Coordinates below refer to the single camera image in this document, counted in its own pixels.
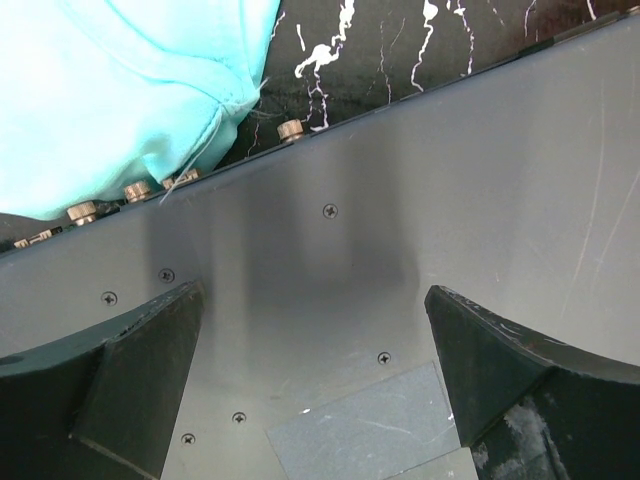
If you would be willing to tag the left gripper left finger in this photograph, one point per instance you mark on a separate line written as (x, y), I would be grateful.
(101, 403)

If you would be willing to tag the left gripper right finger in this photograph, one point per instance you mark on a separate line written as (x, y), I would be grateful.
(529, 406)

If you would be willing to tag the folded teal cloth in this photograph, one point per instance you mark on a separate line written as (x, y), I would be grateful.
(96, 95)

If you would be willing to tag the dark grey network switch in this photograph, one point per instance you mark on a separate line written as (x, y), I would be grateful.
(517, 188)

